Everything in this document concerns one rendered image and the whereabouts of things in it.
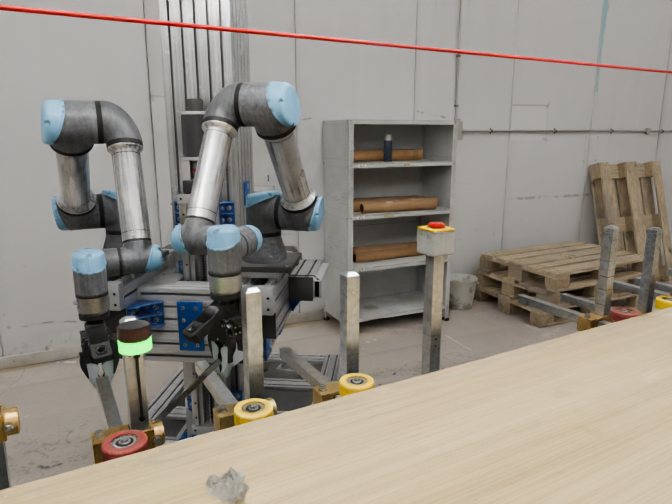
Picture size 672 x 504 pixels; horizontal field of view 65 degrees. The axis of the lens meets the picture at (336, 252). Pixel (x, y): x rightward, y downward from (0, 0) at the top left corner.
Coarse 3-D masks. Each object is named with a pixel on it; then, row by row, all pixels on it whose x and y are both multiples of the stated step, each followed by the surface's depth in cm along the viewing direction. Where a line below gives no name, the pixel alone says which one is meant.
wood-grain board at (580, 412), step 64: (640, 320) 162; (448, 384) 121; (512, 384) 121; (576, 384) 121; (640, 384) 121; (192, 448) 96; (256, 448) 96; (320, 448) 96; (384, 448) 96; (448, 448) 96; (512, 448) 96; (576, 448) 96; (640, 448) 96
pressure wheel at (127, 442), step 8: (120, 432) 100; (128, 432) 100; (136, 432) 100; (104, 440) 97; (112, 440) 98; (120, 440) 97; (128, 440) 98; (136, 440) 98; (144, 440) 97; (104, 448) 95; (112, 448) 95; (120, 448) 95; (128, 448) 95; (136, 448) 95; (144, 448) 97; (104, 456) 95; (112, 456) 94; (120, 456) 94
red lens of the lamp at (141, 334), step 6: (150, 324) 101; (120, 330) 97; (132, 330) 97; (138, 330) 97; (144, 330) 98; (150, 330) 100; (120, 336) 97; (126, 336) 97; (132, 336) 97; (138, 336) 97; (144, 336) 98
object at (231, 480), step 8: (232, 472) 86; (240, 472) 89; (208, 480) 86; (216, 480) 86; (224, 480) 85; (232, 480) 86; (240, 480) 86; (208, 488) 84; (216, 488) 84; (224, 488) 83; (232, 488) 84; (240, 488) 84; (248, 488) 85; (224, 496) 82; (232, 496) 82; (240, 496) 82
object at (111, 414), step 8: (104, 376) 134; (96, 384) 131; (104, 384) 129; (104, 392) 125; (112, 392) 125; (104, 400) 122; (112, 400) 122; (104, 408) 118; (112, 408) 118; (104, 416) 117; (112, 416) 115; (120, 416) 115; (112, 424) 111; (120, 424) 111
